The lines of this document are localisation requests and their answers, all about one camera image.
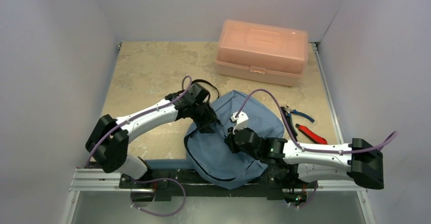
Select pink plastic storage box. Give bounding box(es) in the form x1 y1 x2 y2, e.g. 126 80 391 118
215 20 309 86

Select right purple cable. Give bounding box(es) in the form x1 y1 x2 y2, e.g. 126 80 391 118
235 88 398 155

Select blue student backpack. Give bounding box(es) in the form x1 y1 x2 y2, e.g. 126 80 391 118
148 90 285 189

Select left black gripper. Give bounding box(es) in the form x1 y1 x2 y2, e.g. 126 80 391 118
189 101 222 133

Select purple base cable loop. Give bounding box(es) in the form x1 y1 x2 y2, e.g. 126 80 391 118
130 178 187 217

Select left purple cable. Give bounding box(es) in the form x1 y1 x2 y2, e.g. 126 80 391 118
84 75 193 169

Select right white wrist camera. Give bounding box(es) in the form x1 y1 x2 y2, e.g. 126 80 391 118
230 112 249 134

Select blue handled pliers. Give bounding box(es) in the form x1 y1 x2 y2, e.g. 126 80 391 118
280 105 315 139

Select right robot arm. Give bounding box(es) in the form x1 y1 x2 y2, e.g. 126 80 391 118
224 127 384 190

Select red utility knife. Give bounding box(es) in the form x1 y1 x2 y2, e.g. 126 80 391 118
295 124 328 145

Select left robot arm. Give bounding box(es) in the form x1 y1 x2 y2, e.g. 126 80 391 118
85 82 220 188

